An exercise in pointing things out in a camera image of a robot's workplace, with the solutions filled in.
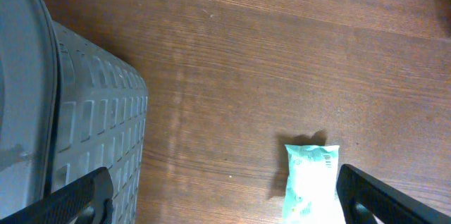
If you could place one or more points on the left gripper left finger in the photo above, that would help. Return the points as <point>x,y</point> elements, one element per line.
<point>86,200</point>

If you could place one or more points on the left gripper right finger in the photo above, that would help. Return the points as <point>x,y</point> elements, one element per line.
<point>365,199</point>

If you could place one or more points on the teal snack packet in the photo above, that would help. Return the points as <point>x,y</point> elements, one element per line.
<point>310,193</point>

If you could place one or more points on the grey plastic basket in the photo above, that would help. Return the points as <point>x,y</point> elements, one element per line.
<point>68,107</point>

